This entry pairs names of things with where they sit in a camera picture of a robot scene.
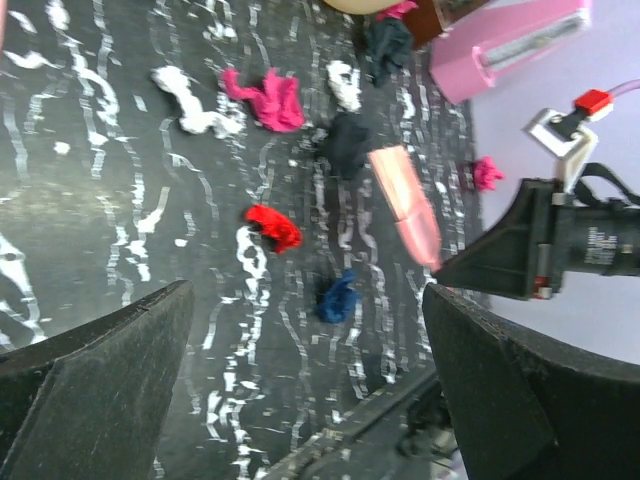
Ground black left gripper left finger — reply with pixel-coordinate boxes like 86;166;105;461
1;280;195;480

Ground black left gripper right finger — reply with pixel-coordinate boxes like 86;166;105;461
423;284;639;480

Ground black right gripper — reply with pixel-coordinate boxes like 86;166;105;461
433;178;639;300

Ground pink hand brush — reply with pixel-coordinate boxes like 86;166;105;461
368;145;441;272

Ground magenta paper scrap right edge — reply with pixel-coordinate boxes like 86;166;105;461
472;156;505;192

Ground blue paper scrap front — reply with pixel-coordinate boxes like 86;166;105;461
314;268;360;325

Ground black paper scrap centre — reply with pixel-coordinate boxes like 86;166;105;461
316;112;372;180

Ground pink metronome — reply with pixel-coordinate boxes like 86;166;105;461
429;0;592;104

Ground red paper scrap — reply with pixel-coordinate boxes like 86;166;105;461
244;204;303;254

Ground small white paper scrap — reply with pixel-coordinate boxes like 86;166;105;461
326;60;361;112

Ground brown metronome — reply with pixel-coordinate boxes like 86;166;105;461
402;0;491;50

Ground magenta paper by bucket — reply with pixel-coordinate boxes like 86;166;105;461
376;0;418;21

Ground beige plastic bucket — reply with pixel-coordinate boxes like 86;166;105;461
323;0;399;15

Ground white twisted paper scrap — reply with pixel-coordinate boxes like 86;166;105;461
151;65;243;139

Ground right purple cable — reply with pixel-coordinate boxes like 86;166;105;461
607;78;640;99

